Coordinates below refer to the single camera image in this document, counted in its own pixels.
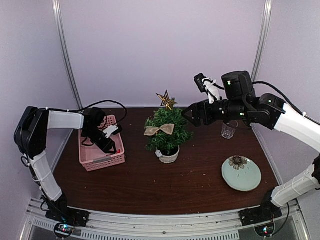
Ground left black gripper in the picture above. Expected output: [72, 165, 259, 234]
[82, 127, 117, 154]

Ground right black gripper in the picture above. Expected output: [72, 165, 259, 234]
[181, 98, 250, 127]

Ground burlap bow ornament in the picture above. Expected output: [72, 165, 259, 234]
[143, 123, 175, 137]

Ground gold star ornament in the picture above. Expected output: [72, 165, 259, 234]
[156, 90, 177, 111]

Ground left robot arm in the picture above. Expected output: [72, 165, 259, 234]
[14, 103, 125, 203]

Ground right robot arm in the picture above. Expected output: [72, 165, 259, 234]
[182, 71, 320, 151]

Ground small green christmas tree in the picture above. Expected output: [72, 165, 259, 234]
[144, 102, 193, 156]

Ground white tree pot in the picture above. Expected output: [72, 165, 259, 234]
[155, 146, 180, 164]

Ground pink plastic basket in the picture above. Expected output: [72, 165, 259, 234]
[78, 114, 125, 172]

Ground clear drinking glass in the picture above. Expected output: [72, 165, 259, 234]
[221, 120, 239, 140]

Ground light green floral plate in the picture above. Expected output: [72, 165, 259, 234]
[221, 155, 262, 192]

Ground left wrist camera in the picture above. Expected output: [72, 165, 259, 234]
[102, 125, 123, 139]

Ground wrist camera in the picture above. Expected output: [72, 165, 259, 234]
[194, 73, 222, 104]
[102, 125, 123, 139]

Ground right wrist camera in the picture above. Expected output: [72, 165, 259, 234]
[194, 73, 222, 104]

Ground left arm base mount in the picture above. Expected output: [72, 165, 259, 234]
[45, 207, 90, 239]

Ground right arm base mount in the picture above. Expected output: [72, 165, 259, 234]
[239, 206, 283, 238]

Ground right aluminium frame post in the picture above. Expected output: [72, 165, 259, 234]
[251, 0, 273, 82]

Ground aluminium frame post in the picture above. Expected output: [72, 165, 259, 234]
[251, 0, 273, 82]
[52, 0, 83, 109]

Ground aluminium front rail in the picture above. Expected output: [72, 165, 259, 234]
[19, 192, 313, 240]

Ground left aluminium frame post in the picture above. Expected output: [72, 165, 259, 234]
[52, 0, 83, 109]

